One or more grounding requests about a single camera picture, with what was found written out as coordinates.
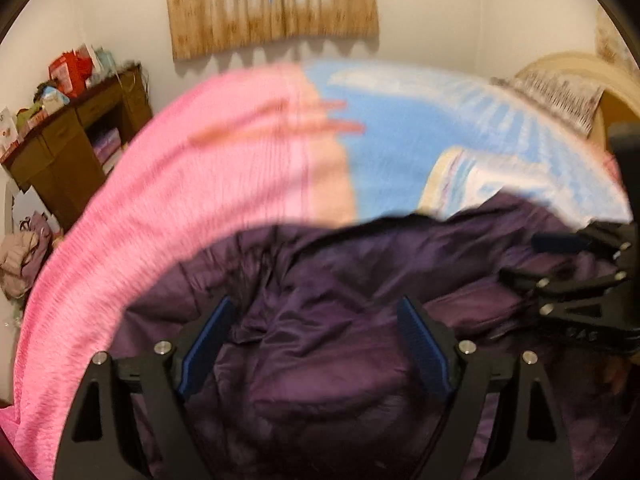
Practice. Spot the pink bed blanket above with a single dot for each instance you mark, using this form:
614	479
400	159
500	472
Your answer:
175	185

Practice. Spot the wide beige window curtain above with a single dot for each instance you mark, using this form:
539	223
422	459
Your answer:
270	5

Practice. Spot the grey patterned pillow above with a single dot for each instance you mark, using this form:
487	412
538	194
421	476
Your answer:
555	97

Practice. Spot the purple quilted jacket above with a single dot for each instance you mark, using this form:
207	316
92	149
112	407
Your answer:
320	360

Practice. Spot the white printed card box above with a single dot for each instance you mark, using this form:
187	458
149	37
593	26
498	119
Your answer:
7	130

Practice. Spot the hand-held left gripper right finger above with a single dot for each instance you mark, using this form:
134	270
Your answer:
425	350

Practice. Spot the narrow beige window curtain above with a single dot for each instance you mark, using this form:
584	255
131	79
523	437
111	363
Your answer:
612	40

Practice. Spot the brown wooden desk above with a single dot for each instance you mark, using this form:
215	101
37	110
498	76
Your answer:
60	160

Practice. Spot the pile of clothes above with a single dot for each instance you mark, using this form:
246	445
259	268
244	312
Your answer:
22	260

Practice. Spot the light blue bag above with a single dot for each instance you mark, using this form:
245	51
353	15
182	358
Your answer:
54	99

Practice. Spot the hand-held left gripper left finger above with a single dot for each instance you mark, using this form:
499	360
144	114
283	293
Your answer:
207	345

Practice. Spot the red gift bag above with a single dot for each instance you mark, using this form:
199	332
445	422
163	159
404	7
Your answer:
70	72

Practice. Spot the clear glass jar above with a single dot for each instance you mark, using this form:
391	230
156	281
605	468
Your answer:
106	62

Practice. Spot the green cloth item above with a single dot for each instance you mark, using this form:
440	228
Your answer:
30	115

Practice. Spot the stack of boxes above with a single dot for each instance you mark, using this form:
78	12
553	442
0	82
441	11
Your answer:
107	145

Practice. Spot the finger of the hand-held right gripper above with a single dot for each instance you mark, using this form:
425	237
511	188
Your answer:
565	282
560	243

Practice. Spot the cream bed headboard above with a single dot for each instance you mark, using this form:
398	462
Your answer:
565	62

